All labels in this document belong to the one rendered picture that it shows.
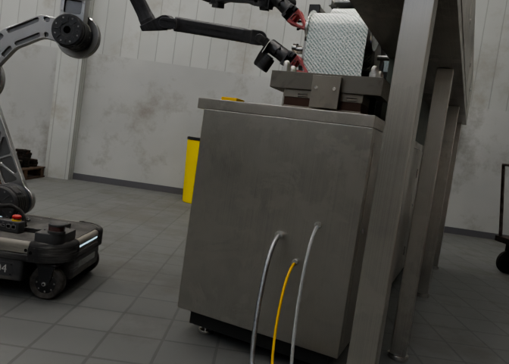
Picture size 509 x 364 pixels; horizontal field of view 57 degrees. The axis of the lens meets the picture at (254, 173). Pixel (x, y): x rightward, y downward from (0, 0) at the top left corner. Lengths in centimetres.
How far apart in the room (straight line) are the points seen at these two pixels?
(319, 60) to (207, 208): 71
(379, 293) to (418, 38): 53
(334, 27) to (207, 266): 103
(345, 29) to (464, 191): 474
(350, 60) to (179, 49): 440
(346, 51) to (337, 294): 90
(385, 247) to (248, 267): 78
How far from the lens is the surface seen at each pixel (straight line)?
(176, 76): 603
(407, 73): 102
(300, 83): 169
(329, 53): 189
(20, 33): 249
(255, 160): 166
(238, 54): 600
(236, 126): 170
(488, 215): 658
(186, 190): 534
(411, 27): 104
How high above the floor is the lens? 75
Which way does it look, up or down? 3 degrees down
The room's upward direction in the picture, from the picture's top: 8 degrees clockwise
